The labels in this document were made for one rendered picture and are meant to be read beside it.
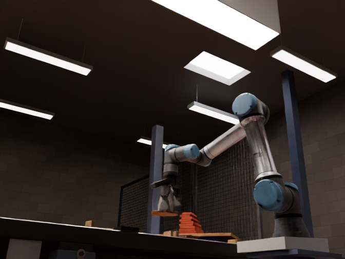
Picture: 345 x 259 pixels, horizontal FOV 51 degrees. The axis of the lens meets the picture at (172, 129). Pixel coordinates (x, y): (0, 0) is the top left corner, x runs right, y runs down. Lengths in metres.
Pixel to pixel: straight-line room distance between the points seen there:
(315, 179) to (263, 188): 5.96
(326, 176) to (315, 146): 0.64
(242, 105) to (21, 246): 1.04
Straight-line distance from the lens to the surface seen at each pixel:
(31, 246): 1.31
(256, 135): 1.60
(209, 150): 1.87
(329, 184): 7.25
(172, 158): 1.85
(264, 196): 1.50
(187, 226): 2.63
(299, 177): 6.14
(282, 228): 1.60
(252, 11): 3.59
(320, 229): 7.28
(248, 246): 1.62
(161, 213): 1.76
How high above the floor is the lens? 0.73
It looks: 24 degrees up
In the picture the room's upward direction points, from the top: 2 degrees clockwise
